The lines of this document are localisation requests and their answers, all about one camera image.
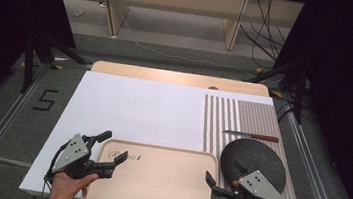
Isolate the black metal stand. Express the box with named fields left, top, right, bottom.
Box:
left=238, top=56, right=309, bottom=126
left=18, top=29, right=96, bottom=101

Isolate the white floor cable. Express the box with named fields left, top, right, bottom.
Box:
left=113, top=4, right=263, bottom=80

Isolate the black round textured plate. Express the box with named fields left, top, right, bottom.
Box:
left=215, top=135, right=291, bottom=199

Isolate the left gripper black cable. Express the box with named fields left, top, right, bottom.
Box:
left=40, top=138, right=75, bottom=199

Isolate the striped brown white placemat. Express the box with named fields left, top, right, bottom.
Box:
left=192, top=94, right=320, bottom=199

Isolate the knife with brown handle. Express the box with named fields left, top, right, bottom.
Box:
left=221, top=129, right=281, bottom=144

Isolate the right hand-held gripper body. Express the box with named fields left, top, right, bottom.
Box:
left=210, top=165, right=293, bottom=199

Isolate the black curtain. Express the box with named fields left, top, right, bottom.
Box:
left=258, top=0, right=353, bottom=199
left=0, top=0, right=82, bottom=128

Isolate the beige tray with rabbit print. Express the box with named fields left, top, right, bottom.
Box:
left=79, top=136, right=229, bottom=199

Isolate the black cable bundle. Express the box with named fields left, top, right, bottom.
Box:
left=234, top=0, right=292, bottom=71

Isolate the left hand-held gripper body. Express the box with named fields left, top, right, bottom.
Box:
left=50, top=130, right=95, bottom=182

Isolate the white sheet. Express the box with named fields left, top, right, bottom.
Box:
left=18, top=64, right=276, bottom=199

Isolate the person's left hand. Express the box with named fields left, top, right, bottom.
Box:
left=44, top=167, right=101, bottom=199

